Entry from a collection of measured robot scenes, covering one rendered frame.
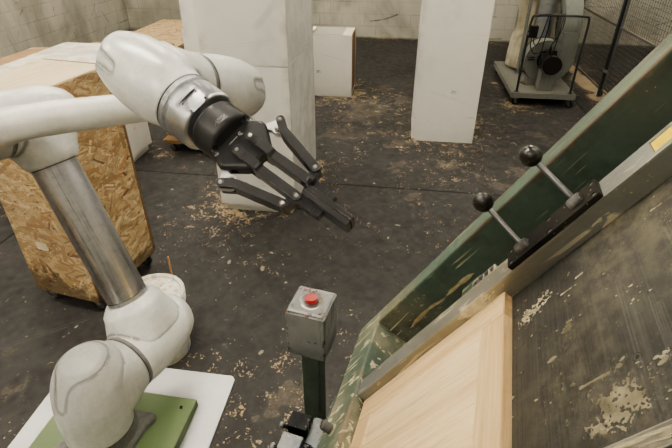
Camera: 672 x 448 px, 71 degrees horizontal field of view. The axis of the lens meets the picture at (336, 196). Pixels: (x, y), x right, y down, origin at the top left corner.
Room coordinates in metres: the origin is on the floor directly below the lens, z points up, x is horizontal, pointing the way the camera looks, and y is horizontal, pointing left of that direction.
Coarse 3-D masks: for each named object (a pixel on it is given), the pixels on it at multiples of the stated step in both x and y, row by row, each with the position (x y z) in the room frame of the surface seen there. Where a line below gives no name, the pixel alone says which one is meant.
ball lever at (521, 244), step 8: (480, 192) 0.74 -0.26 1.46; (472, 200) 0.74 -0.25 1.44; (480, 200) 0.73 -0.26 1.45; (488, 200) 0.72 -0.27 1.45; (480, 208) 0.72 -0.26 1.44; (488, 208) 0.72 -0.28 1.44; (496, 216) 0.71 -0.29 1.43; (504, 224) 0.70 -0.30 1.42; (512, 232) 0.68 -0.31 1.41; (520, 240) 0.67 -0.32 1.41; (520, 248) 0.66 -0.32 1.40
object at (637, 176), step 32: (640, 160) 0.62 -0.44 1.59; (608, 192) 0.61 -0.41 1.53; (640, 192) 0.60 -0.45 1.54; (576, 224) 0.62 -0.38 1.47; (544, 256) 0.63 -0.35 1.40; (480, 288) 0.68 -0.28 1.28; (512, 288) 0.64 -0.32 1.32; (448, 320) 0.68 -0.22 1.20; (416, 352) 0.69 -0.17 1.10; (384, 384) 0.71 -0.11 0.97
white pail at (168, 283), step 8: (168, 256) 1.82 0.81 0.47; (144, 280) 1.77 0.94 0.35; (152, 280) 1.78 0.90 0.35; (160, 280) 1.77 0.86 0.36; (168, 280) 1.78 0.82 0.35; (176, 280) 1.77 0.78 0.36; (160, 288) 1.71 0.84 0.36; (168, 288) 1.71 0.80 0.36; (176, 288) 1.72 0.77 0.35; (184, 288) 1.70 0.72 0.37; (184, 296) 1.67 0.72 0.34; (184, 352) 1.61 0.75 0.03; (176, 360) 1.57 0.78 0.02
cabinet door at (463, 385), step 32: (480, 320) 0.63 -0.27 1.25; (448, 352) 0.62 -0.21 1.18; (480, 352) 0.55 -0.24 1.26; (416, 384) 0.62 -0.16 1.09; (448, 384) 0.54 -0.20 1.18; (480, 384) 0.48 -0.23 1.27; (384, 416) 0.61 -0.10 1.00; (416, 416) 0.53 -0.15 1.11; (448, 416) 0.47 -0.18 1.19; (480, 416) 0.42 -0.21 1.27
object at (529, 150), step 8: (520, 152) 0.72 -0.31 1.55; (528, 152) 0.71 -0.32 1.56; (536, 152) 0.71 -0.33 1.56; (520, 160) 0.71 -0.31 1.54; (528, 160) 0.70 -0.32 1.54; (536, 160) 0.70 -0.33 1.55; (544, 168) 0.69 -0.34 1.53; (552, 176) 0.68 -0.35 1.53; (560, 184) 0.67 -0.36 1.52; (568, 192) 0.66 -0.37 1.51; (576, 192) 0.65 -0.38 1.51; (568, 200) 0.65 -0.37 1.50; (576, 200) 0.64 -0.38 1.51
